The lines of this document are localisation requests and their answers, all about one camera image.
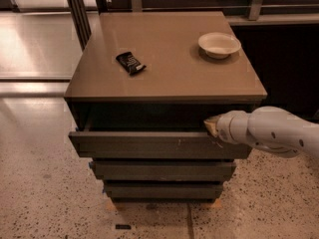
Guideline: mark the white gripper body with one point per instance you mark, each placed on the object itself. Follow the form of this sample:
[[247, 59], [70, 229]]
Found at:
[[225, 127]]

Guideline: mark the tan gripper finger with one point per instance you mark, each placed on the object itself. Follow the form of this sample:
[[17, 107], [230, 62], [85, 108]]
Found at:
[[211, 124]]

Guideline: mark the grey top drawer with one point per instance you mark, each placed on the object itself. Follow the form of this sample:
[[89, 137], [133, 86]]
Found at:
[[154, 145]]

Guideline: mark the grey drawer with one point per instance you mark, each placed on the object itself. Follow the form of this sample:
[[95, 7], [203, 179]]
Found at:
[[163, 170], [162, 191], [154, 145]]

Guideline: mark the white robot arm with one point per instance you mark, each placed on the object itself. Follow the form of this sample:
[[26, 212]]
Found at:
[[269, 129]]

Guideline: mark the grey drawer cabinet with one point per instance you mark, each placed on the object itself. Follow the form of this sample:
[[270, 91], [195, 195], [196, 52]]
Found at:
[[179, 88]]

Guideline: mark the grey bottom drawer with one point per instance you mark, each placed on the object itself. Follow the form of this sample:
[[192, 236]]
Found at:
[[162, 191]]

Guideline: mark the grey middle drawer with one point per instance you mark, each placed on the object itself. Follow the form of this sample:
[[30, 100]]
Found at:
[[163, 170]]

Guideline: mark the white paper bowl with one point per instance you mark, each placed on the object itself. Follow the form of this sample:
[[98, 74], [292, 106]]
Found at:
[[219, 45]]

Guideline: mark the black snack packet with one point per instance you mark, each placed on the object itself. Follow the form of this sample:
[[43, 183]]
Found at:
[[130, 63]]

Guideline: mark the metal railing frame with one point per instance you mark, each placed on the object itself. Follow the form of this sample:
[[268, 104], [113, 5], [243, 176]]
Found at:
[[299, 16]]

